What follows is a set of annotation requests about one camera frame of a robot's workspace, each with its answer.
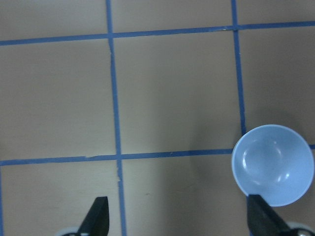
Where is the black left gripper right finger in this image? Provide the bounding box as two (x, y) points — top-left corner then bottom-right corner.
(247, 194), (295, 236)

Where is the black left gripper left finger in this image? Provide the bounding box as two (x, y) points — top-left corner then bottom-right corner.
(77, 197), (109, 236)

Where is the blue bowl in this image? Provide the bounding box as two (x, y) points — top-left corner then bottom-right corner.
(231, 124), (315, 207)

